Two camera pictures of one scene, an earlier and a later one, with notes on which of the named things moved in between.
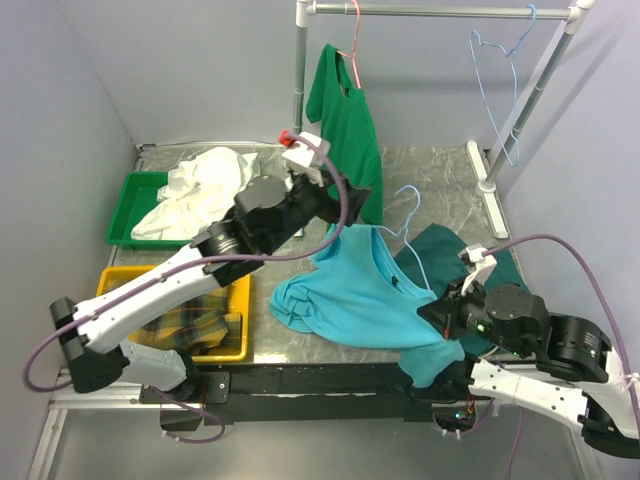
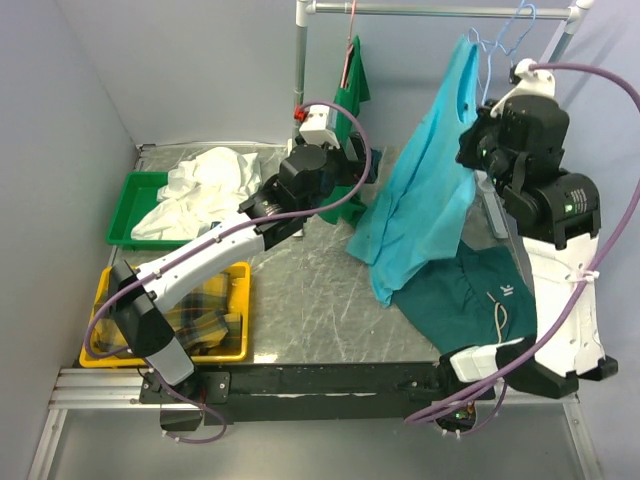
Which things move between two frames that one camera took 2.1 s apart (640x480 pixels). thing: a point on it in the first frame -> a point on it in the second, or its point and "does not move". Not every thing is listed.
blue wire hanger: (405, 232) -> (514, 31)
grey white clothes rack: (487, 187) does not move
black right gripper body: (461, 312) -> (478, 149)
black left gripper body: (307, 201) -> (341, 170)
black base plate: (294, 393) does not move
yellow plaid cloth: (201, 325) does not move
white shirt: (199, 191) does not move
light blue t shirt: (355, 292) -> (421, 215)
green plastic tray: (139, 192) does not move
